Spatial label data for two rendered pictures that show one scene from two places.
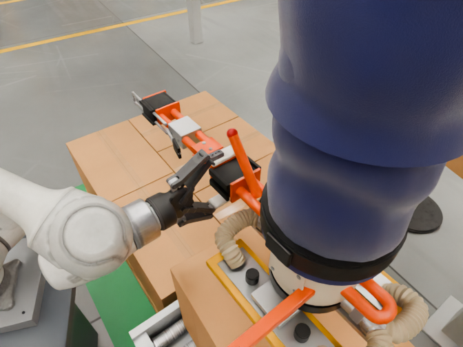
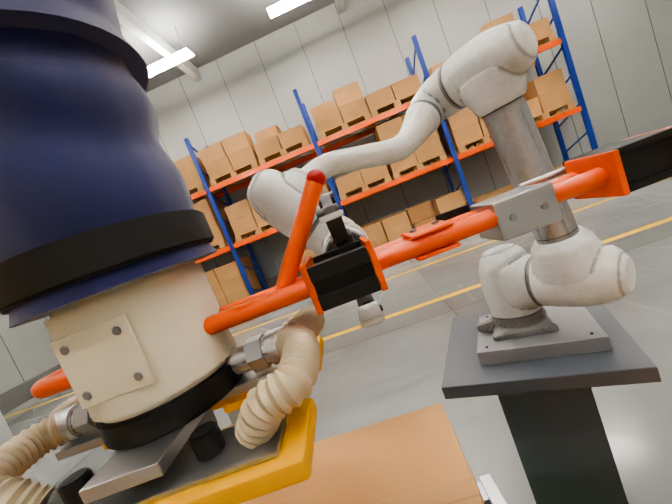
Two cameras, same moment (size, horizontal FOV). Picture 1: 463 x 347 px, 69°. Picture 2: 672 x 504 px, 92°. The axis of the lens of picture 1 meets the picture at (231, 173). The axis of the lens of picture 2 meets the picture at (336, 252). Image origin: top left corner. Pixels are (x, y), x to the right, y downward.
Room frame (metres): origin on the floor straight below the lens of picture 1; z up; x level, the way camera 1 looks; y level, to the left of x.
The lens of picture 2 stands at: (0.79, -0.31, 1.34)
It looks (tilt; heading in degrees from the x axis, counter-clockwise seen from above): 6 degrees down; 130
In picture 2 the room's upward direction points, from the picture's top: 22 degrees counter-clockwise
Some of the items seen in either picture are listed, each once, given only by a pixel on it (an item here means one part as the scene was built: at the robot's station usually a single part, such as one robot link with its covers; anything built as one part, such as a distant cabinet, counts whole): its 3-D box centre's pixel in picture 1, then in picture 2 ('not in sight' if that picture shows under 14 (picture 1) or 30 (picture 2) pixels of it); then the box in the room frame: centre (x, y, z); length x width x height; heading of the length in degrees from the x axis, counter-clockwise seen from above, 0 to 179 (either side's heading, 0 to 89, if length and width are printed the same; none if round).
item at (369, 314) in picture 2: (223, 197); (369, 313); (0.53, 0.02, 1.20); 0.07 x 0.03 x 0.01; 128
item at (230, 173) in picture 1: (235, 175); (343, 271); (0.54, -0.01, 1.27); 0.10 x 0.08 x 0.06; 128
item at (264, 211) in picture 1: (328, 212); (118, 257); (0.34, -0.16, 1.39); 0.23 x 0.23 x 0.04
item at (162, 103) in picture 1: (162, 107); (625, 164); (0.82, 0.20, 1.27); 0.08 x 0.07 x 0.05; 38
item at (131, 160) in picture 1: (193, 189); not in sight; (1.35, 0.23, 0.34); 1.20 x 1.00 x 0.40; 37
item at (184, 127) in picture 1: (184, 132); (513, 212); (0.71, 0.12, 1.26); 0.07 x 0.07 x 0.04; 38
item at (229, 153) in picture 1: (222, 155); (331, 216); (0.53, 0.02, 1.34); 0.07 x 0.03 x 0.01; 128
